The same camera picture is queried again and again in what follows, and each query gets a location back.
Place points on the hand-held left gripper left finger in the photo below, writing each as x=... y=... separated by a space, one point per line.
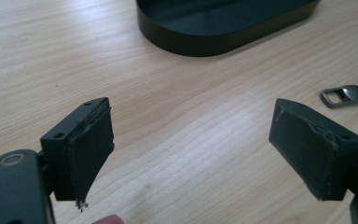
x=84 y=155

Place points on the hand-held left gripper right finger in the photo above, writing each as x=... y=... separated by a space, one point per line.
x=310 y=149

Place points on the black oval tray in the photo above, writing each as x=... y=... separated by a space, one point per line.
x=217 y=25

